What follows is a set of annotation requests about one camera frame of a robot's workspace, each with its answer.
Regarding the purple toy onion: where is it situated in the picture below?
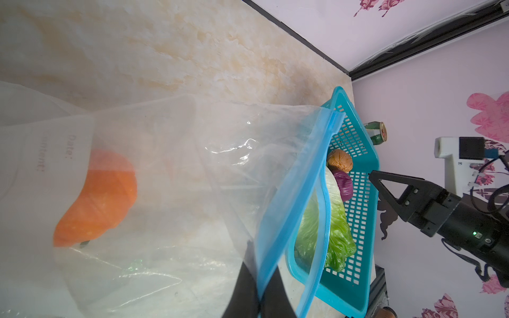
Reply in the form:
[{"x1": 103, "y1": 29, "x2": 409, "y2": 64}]
[{"x1": 332, "y1": 170, "x2": 353, "y2": 202}]

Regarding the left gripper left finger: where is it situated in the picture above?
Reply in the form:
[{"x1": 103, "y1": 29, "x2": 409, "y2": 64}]
[{"x1": 222, "y1": 241, "x2": 260, "y2": 318}]

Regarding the teal plastic basket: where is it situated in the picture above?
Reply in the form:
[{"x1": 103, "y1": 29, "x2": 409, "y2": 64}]
[{"x1": 284, "y1": 85, "x2": 380, "y2": 318}]

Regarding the orange toy pumpkin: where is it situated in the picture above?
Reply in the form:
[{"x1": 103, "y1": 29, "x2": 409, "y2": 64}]
[{"x1": 53, "y1": 149, "x2": 137, "y2": 247}]

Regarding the green toy lettuce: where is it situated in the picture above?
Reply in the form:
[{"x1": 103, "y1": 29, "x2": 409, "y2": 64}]
[{"x1": 294, "y1": 168, "x2": 357, "y2": 272}]

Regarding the clear blue zip top bag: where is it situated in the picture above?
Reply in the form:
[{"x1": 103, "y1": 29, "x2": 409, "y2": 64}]
[{"x1": 1, "y1": 82, "x2": 344, "y2": 317}]

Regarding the brown toy walnut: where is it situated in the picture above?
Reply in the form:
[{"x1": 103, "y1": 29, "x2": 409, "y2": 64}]
[{"x1": 327, "y1": 149, "x2": 353, "y2": 173}]

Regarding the green drink can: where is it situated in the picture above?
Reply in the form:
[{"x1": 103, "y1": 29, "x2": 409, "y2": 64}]
[{"x1": 364, "y1": 121, "x2": 388, "y2": 146}]

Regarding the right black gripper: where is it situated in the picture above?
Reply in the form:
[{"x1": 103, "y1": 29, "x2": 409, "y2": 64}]
[{"x1": 369, "y1": 170, "x2": 508, "y2": 288}]

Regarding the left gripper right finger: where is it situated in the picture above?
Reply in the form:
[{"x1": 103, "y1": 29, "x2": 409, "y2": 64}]
[{"x1": 260, "y1": 267, "x2": 297, "y2": 318}]

